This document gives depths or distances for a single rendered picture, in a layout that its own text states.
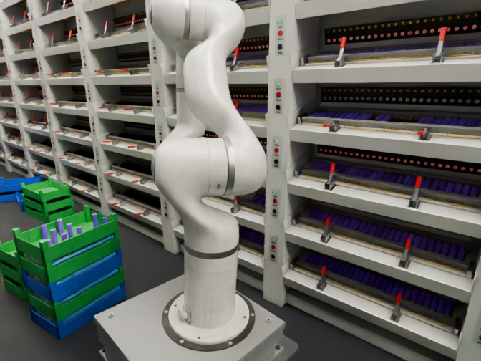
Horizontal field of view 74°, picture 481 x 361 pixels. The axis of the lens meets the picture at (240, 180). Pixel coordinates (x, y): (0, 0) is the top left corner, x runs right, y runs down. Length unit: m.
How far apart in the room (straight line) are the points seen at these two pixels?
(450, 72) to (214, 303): 0.81
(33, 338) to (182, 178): 1.07
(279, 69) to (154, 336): 0.89
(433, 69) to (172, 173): 0.73
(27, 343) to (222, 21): 1.28
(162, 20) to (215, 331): 0.70
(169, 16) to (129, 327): 0.70
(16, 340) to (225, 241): 1.06
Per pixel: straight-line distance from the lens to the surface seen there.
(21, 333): 1.57
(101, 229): 1.38
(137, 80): 1.81
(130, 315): 0.85
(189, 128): 0.95
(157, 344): 0.77
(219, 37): 0.78
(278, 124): 1.18
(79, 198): 2.84
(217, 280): 0.70
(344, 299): 1.29
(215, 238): 0.65
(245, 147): 0.62
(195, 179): 0.59
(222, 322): 0.77
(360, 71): 1.05
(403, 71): 1.02
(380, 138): 1.04
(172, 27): 0.83
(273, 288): 1.43
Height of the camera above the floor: 0.90
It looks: 16 degrees down
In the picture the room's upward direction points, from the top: straight up
